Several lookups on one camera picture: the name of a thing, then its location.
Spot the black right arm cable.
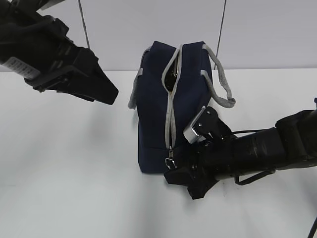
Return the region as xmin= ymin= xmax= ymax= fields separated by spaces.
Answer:
xmin=232 ymin=128 xmax=277 ymax=186

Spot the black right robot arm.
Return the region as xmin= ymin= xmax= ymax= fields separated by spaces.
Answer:
xmin=164 ymin=107 xmax=317 ymax=199

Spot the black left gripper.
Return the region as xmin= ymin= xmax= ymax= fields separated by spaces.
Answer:
xmin=24 ymin=47 xmax=119 ymax=105

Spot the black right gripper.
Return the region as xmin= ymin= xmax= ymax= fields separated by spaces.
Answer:
xmin=164 ymin=106 xmax=238 ymax=200

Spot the navy blue lunch bag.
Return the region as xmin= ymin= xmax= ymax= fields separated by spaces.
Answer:
xmin=127 ymin=40 xmax=236 ymax=177

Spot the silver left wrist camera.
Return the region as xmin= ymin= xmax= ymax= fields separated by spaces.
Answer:
xmin=36 ymin=0 xmax=65 ymax=10

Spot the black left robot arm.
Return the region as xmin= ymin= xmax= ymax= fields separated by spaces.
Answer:
xmin=0 ymin=0 xmax=118 ymax=105

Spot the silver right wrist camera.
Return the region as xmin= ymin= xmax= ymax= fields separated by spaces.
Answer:
xmin=183 ymin=106 xmax=206 ymax=144

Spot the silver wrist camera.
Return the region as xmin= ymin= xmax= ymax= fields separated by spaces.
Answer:
xmin=36 ymin=0 xmax=65 ymax=10
xmin=183 ymin=106 xmax=206 ymax=144

